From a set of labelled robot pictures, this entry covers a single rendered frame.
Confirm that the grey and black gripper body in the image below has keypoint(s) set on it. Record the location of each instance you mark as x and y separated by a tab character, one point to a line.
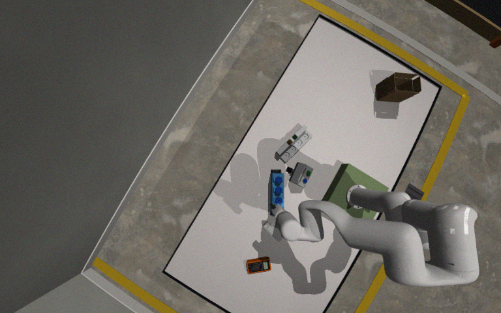
278	209

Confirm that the orange digital multimeter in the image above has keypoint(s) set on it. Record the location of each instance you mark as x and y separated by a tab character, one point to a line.
258	265

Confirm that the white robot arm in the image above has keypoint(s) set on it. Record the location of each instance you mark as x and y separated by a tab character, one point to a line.
401	240

